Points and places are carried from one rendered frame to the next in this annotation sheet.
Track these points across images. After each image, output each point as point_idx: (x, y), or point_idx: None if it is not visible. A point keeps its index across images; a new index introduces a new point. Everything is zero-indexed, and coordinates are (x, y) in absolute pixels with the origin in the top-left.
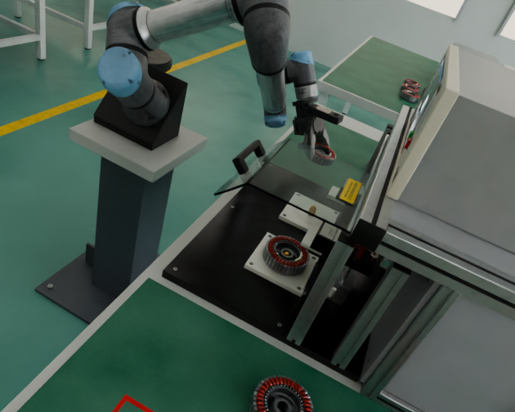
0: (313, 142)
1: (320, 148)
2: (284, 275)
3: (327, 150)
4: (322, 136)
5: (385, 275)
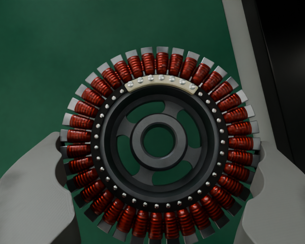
0: (288, 205)
1: (111, 164)
2: None
3: (104, 123)
4: (74, 209)
5: None
